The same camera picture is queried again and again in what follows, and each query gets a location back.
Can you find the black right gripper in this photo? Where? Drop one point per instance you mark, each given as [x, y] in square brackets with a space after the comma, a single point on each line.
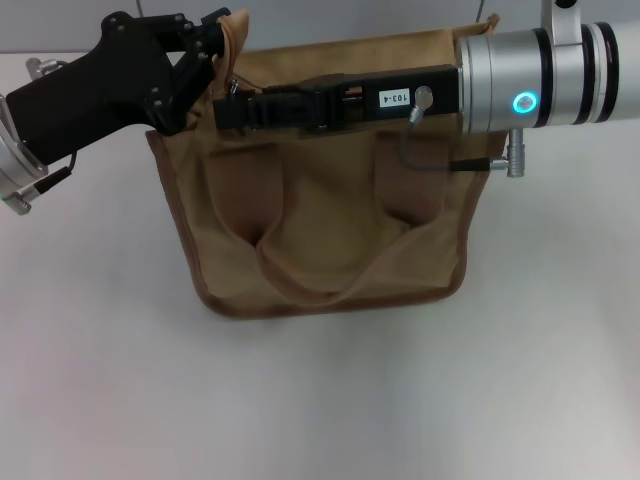
[440, 85]

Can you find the silver metal zipper pull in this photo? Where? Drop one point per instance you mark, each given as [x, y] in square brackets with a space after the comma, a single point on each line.
[233, 89]

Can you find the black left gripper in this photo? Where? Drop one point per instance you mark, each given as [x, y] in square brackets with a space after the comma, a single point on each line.
[85, 95]

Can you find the khaki canvas food bag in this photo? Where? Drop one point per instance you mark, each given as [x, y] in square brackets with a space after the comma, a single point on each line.
[330, 225]

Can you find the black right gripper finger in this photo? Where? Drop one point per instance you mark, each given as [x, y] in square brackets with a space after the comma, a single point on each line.
[270, 110]

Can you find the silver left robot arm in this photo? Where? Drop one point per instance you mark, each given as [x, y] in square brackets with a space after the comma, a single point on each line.
[15, 165]

